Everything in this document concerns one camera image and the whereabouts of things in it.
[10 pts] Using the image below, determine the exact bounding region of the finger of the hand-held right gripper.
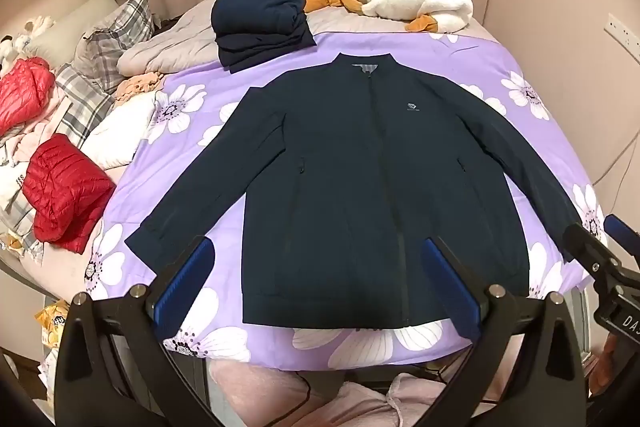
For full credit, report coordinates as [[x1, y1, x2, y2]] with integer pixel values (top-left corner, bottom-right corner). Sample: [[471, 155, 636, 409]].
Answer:
[[562, 223, 623, 275], [602, 214, 640, 258]]

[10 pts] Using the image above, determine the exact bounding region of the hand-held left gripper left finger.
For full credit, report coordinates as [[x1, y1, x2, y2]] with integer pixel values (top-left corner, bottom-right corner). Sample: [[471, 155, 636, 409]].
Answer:
[[54, 234, 221, 427]]

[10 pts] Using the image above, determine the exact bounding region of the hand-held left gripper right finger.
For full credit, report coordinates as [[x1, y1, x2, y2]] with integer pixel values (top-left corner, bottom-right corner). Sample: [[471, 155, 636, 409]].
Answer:
[[419, 235, 587, 427]]

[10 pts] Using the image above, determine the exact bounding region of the navy zip jacket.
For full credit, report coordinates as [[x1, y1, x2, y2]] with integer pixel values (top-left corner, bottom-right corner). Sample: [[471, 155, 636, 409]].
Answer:
[[124, 52, 598, 328]]

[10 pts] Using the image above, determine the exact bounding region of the stack of folded navy clothes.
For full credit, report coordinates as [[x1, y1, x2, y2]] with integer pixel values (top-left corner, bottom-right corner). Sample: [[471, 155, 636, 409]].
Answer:
[[210, 0, 317, 75]]

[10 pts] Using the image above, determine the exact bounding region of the person's right hand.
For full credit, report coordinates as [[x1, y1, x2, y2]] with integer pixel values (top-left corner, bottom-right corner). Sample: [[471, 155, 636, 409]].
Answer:
[[597, 339, 623, 395]]

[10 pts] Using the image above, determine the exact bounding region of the purple floral bed sheet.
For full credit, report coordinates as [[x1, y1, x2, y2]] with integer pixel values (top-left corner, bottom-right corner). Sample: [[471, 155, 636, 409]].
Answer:
[[87, 29, 613, 373]]

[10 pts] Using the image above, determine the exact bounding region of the person's pink fleece clothing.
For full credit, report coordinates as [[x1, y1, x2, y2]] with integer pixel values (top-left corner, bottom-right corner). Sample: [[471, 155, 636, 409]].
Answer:
[[207, 357, 443, 427]]

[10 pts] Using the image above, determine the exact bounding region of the yellow snack bag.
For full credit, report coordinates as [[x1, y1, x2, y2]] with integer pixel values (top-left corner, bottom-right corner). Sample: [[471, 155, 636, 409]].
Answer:
[[33, 299, 72, 349]]

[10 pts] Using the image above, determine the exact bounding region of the red down jacket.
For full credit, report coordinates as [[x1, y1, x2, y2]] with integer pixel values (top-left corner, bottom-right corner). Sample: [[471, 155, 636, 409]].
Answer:
[[22, 133, 117, 256], [0, 57, 57, 136]]

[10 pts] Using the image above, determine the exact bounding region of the white duvet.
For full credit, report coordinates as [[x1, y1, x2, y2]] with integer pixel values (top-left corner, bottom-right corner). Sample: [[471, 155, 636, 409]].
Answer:
[[82, 89, 168, 170]]

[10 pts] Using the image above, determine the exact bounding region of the peach cloth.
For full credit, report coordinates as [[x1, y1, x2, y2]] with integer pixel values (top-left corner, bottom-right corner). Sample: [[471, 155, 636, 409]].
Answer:
[[116, 71, 165, 104]]

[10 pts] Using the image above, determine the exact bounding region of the beige quilt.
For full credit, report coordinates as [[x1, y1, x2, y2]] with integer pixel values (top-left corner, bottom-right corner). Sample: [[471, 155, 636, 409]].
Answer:
[[117, 0, 486, 75]]

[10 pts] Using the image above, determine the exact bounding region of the cream headboard cushion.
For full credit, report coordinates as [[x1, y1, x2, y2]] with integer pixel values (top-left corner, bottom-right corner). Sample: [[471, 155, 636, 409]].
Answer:
[[22, 0, 123, 64]]

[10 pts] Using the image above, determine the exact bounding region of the black cable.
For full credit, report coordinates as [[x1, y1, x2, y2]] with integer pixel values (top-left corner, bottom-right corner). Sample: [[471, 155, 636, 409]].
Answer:
[[292, 369, 328, 410]]

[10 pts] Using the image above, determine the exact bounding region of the white wall socket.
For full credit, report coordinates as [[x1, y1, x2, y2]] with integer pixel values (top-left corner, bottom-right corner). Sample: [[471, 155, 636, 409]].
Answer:
[[604, 12, 639, 51]]

